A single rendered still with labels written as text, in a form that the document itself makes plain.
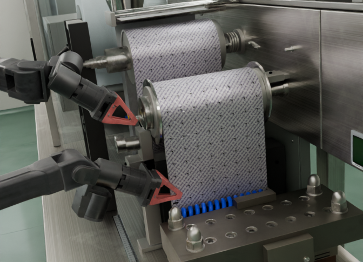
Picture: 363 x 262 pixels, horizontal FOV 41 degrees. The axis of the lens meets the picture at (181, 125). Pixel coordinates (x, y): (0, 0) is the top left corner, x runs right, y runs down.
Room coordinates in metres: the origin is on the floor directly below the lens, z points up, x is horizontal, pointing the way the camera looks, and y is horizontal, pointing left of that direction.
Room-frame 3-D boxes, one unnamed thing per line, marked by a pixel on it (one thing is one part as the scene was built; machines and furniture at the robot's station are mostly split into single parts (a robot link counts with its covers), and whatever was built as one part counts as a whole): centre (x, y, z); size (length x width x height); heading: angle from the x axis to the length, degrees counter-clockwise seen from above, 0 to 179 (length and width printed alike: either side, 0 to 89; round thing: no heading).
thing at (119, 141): (1.05, 0.14, 1.18); 0.04 x 0.02 x 0.04; 15
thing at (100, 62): (1.26, 0.21, 1.33); 0.06 x 0.03 x 0.03; 105
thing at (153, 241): (1.06, 0.11, 1.05); 0.06 x 0.05 x 0.31; 105
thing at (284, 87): (1.11, -0.22, 1.25); 0.07 x 0.04 x 0.04; 105
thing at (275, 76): (1.12, -0.23, 1.28); 0.06 x 0.05 x 0.02; 105
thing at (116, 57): (1.27, 0.15, 1.33); 0.06 x 0.06 x 0.06; 15
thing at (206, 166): (1.01, -0.07, 1.11); 0.23 x 0.01 x 0.18; 105
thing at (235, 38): (1.36, -0.15, 1.33); 0.07 x 0.07 x 0.07; 15
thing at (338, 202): (0.91, -0.31, 1.05); 0.04 x 0.04 x 0.04
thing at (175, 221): (0.91, 0.03, 1.05); 0.04 x 0.04 x 0.04
